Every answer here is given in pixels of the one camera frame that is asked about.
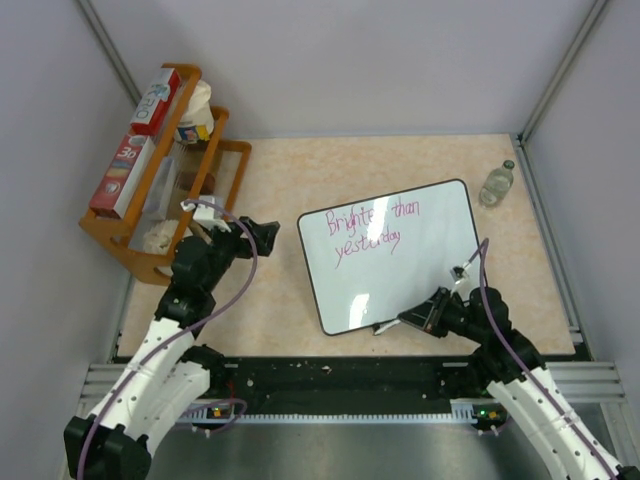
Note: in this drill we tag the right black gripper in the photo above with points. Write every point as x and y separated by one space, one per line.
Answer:
430 311

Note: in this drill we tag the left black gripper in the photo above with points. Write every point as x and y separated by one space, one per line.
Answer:
244 244

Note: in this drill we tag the white whiteboard black frame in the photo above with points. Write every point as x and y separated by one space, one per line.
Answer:
372 259

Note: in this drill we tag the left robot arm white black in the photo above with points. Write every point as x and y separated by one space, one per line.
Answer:
120 436

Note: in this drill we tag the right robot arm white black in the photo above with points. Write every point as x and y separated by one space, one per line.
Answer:
508 367

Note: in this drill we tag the white crumpled bag lower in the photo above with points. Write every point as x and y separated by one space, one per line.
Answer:
158 239

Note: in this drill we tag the clear plastic box on shelf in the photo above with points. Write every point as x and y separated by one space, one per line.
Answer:
157 201

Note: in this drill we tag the red 3D toothpaste box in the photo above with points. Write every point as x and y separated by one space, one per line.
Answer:
115 191

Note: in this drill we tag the red white toothpaste box upper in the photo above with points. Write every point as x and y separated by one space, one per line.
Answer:
154 104

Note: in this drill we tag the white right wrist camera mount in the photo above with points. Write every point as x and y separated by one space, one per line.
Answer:
462 281

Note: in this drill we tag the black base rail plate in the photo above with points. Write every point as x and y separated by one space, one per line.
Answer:
344 385

